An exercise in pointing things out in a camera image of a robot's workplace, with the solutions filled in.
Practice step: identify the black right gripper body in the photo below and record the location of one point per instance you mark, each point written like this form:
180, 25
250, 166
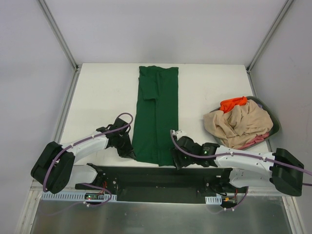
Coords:
179, 158

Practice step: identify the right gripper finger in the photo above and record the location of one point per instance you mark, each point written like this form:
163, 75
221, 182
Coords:
181, 163
176, 154

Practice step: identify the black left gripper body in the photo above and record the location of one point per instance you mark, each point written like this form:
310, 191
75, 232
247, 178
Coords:
126, 148

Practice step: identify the green t shirt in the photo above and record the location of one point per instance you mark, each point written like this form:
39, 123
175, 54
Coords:
156, 114

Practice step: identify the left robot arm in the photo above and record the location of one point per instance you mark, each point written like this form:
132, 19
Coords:
54, 167

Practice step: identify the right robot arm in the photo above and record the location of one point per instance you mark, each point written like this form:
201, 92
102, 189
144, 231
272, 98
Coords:
279, 169

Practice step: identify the orange t shirt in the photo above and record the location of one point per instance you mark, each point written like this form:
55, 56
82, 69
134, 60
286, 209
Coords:
229, 104

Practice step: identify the beige t shirt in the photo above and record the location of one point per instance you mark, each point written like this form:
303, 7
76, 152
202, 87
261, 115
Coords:
243, 122

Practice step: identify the pink t shirt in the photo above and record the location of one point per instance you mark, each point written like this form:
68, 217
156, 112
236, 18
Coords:
256, 140

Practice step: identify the grey laundry basket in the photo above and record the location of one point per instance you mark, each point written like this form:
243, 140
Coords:
273, 122

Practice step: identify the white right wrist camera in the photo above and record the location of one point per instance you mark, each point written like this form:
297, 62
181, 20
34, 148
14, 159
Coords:
178, 134

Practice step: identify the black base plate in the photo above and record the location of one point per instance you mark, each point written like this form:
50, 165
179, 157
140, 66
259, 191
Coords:
180, 194

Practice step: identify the right white cable duct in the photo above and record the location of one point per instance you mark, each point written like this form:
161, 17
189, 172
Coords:
213, 200

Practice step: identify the white cable duct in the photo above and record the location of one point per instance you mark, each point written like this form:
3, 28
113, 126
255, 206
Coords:
79, 196
213, 200

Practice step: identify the left aluminium side rail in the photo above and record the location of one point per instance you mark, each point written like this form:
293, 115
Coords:
57, 91

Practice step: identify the left white cable duct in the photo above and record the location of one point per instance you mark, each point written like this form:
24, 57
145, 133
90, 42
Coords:
79, 196

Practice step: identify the front aluminium rail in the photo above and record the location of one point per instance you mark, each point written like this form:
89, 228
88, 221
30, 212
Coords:
34, 187

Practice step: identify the left aluminium frame post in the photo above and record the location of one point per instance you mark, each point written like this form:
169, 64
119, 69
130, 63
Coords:
57, 33

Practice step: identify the aluminium frame post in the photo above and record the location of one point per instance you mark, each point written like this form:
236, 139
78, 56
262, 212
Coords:
57, 33
269, 35

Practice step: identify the right aluminium frame post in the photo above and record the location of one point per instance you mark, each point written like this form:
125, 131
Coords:
269, 35

